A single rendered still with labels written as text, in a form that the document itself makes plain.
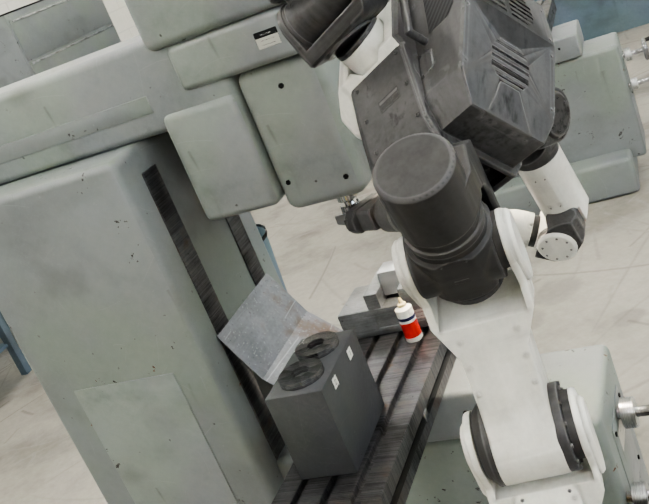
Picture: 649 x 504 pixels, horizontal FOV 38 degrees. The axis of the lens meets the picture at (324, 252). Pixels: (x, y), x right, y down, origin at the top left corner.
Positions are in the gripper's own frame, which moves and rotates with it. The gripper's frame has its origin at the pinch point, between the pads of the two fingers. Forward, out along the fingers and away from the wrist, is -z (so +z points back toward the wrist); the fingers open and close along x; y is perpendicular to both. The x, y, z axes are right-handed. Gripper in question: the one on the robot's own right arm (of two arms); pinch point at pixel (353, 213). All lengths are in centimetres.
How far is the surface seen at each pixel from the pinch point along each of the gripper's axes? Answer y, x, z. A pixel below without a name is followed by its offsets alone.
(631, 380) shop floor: 124, -111, -24
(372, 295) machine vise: 20.8, 0.9, -3.7
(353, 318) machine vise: 25.7, 3.8, -10.1
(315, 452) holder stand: 26, 48, 20
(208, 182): -19.4, 21.0, -16.5
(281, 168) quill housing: -17.3, 12.1, -2.2
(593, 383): 52, -15, 36
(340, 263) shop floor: 121, -190, -249
